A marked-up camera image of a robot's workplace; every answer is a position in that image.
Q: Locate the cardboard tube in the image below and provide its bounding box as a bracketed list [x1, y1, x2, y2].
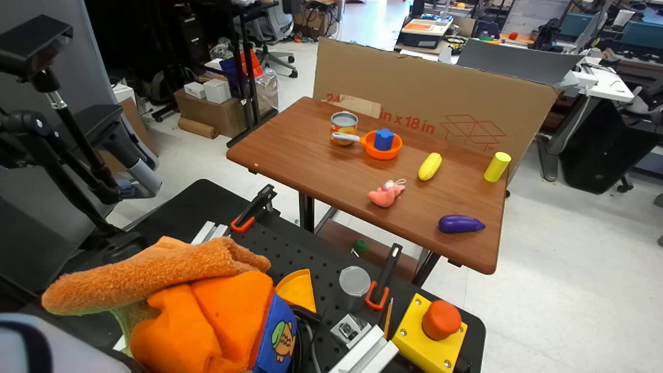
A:
[176, 114, 217, 140]

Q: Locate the black office chair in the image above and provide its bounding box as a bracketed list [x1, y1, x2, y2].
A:
[241, 0, 301, 81]

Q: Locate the blue plastic cup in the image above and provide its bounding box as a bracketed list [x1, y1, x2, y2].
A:
[374, 126, 397, 153]

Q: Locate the black orange spring clamp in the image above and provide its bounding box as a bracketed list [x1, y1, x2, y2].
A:
[228, 182, 280, 236]
[364, 241, 405, 313]

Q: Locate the black camera on stand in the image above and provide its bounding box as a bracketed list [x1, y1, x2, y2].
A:
[0, 15, 75, 78]

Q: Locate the yellow block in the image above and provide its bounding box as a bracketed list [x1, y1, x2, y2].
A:
[417, 150, 446, 184]

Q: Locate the yellow emergency stop box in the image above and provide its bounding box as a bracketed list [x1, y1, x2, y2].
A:
[389, 291, 470, 373]

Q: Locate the brown cardboard box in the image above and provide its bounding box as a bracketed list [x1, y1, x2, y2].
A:
[173, 86, 259, 139]

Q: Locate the grey round disc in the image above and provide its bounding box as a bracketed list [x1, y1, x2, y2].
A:
[338, 262, 374, 299]

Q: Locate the purple toy eggplant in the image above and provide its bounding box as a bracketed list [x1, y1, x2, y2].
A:
[438, 214, 488, 236]

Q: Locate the silver aluminium extrusion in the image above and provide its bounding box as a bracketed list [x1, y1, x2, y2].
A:
[330, 322, 402, 373]
[188, 217, 233, 249]

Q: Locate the pink plush toy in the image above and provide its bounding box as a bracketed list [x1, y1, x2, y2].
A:
[367, 176, 409, 211]

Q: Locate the red emergency stop button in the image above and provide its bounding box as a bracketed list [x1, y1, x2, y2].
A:
[422, 299, 464, 342]

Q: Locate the yellow plastic cylinder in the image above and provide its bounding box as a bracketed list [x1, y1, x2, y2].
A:
[483, 149, 514, 184]

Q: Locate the white blue-edged housing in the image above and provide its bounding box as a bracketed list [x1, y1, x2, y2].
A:
[0, 313, 133, 373]

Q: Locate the grey flat panel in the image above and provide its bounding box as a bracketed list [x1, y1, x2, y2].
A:
[459, 39, 584, 89]

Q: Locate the white printed marker tag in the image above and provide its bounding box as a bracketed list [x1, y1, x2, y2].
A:
[330, 313, 374, 348]

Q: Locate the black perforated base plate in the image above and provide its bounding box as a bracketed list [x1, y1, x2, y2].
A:
[39, 176, 489, 373]

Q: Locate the black metal rack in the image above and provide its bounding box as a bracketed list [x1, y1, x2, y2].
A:
[225, 0, 287, 149]

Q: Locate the orange terry towel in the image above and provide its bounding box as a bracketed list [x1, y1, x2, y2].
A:
[39, 234, 274, 316]

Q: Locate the orange pencil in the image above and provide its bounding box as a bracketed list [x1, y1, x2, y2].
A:
[381, 297, 399, 340]

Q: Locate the orange plush with blue patch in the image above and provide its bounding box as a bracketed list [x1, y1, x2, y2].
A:
[128, 268, 301, 373]

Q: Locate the black table leg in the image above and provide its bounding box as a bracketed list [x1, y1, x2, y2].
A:
[410, 246, 443, 287]
[296, 192, 320, 234]

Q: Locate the large cardboard board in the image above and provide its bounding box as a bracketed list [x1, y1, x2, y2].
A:
[311, 38, 561, 184]

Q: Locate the white small box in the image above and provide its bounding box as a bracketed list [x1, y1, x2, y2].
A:
[199, 76, 234, 105]

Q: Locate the black bag under desk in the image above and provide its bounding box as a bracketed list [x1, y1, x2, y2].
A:
[557, 101, 663, 194]

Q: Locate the orange plastic bowl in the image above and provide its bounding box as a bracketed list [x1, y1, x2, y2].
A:
[358, 128, 407, 164]

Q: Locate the white desk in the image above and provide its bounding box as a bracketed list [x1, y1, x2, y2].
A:
[538, 54, 638, 182]

